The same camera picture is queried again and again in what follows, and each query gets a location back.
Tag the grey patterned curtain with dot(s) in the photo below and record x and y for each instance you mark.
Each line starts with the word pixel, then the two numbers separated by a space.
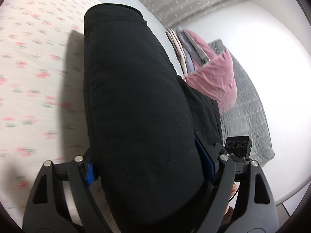
pixel 184 0

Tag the stack of folded clothes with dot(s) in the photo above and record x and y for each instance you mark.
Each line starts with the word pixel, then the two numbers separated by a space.
pixel 184 51

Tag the black padded jacket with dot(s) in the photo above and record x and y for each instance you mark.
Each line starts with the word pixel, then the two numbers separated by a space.
pixel 136 102

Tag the pink velvet garment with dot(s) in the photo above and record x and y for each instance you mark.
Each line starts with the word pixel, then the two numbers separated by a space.
pixel 213 82

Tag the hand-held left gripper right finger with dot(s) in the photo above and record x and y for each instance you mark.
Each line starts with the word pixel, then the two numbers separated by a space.
pixel 206 160

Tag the grey quilt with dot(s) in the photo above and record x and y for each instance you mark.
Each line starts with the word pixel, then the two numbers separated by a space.
pixel 245 111

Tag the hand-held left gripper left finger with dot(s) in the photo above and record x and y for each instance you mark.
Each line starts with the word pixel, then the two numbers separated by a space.
pixel 89 174

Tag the person's right hand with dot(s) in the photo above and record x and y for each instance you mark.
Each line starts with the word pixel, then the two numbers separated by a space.
pixel 235 190

